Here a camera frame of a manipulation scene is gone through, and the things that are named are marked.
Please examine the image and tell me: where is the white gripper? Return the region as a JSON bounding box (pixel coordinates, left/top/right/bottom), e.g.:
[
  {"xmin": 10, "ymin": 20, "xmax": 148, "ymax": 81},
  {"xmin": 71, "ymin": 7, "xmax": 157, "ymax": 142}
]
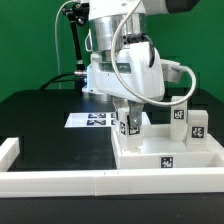
[{"xmin": 89, "ymin": 41, "xmax": 184, "ymax": 128}]

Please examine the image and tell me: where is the white square table top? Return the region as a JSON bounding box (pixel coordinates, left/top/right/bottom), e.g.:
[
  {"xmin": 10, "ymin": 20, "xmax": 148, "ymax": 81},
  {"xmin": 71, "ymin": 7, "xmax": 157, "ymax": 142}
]
[{"xmin": 111, "ymin": 124, "xmax": 224, "ymax": 169}]

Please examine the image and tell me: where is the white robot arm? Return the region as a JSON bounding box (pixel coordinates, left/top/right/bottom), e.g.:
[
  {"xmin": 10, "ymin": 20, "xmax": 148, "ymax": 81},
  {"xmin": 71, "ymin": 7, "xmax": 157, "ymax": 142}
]
[{"xmin": 81, "ymin": 0, "xmax": 200, "ymax": 128}]

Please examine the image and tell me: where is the white AprilTag base sheet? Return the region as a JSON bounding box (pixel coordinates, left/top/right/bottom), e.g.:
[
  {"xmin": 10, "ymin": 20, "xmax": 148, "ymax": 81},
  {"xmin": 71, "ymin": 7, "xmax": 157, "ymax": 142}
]
[{"xmin": 65, "ymin": 112, "xmax": 116, "ymax": 128}]

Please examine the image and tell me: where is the white U-shaped obstacle fence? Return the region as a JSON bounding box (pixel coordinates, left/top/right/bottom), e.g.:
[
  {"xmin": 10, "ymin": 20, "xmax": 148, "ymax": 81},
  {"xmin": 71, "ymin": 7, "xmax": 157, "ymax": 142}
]
[{"xmin": 0, "ymin": 138, "xmax": 224, "ymax": 198}]

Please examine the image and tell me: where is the black cable bundle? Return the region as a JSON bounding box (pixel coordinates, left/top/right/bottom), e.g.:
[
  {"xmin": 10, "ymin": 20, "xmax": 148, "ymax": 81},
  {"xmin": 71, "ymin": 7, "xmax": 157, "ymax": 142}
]
[{"xmin": 39, "ymin": 71, "xmax": 88, "ymax": 92}]

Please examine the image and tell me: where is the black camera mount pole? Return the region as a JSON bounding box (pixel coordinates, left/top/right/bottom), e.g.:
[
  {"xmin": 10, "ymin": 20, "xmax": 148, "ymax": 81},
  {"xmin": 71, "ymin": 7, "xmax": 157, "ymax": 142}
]
[{"xmin": 62, "ymin": 3, "xmax": 89, "ymax": 77}]

